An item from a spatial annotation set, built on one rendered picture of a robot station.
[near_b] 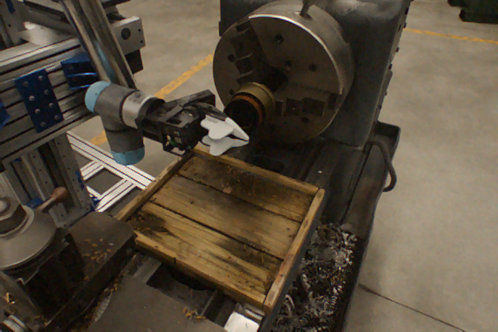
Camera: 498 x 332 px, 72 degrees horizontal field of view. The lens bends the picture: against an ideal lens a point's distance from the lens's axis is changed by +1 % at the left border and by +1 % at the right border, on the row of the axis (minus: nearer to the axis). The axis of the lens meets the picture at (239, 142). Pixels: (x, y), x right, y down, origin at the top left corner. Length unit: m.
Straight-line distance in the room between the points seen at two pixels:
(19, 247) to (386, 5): 0.77
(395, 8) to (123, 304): 0.75
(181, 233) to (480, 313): 1.46
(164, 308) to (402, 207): 1.75
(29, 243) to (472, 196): 2.24
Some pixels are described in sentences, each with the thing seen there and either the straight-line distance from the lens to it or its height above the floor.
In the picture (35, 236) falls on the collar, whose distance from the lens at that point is 0.46.
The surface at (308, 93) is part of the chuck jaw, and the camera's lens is 0.74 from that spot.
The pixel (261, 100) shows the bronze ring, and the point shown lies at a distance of 0.68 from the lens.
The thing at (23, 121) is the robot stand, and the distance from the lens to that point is 1.16.
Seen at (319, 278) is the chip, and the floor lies 0.59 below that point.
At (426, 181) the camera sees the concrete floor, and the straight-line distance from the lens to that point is 2.37.
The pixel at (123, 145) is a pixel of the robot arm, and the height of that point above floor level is 0.99.
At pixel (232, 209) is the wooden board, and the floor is 0.88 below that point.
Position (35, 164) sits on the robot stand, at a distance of 1.38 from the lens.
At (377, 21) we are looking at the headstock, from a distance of 0.85.
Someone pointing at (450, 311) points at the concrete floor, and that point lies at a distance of 1.85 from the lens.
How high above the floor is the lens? 1.46
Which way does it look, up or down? 38 degrees down
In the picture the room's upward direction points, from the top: straight up
